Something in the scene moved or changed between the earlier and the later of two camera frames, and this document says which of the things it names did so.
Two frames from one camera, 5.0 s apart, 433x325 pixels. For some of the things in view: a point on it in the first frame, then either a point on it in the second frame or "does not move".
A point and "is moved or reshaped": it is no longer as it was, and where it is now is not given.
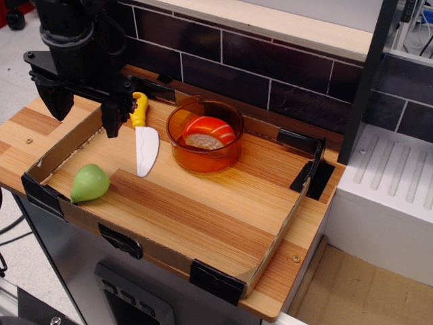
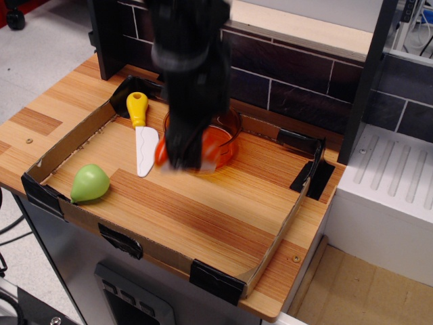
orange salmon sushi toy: (208, 133) is moved or reshaped
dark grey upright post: (367, 82) does not move
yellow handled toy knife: (147, 139) does not move
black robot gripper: (88, 66) -> (193, 97)
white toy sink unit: (382, 209) does not move
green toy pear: (90, 183) does not move
